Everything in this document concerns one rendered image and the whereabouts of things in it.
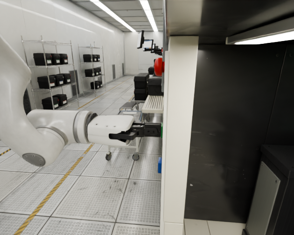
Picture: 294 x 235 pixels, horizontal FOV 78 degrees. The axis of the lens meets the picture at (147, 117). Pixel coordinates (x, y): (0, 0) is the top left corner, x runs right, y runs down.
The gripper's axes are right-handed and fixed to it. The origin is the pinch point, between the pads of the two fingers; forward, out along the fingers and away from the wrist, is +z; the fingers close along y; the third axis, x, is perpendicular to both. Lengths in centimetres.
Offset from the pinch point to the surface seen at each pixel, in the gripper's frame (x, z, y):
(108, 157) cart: -114, -72, -172
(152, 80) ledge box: -17, -17, -234
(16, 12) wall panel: 100, -298, -342
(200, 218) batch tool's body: -32.4, 15.4, -5.2
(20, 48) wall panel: 34, -298, -333
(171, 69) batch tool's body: 15.3, 3.6, 13.9
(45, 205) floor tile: -120, -110, -88
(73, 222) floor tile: -120, -73, -73
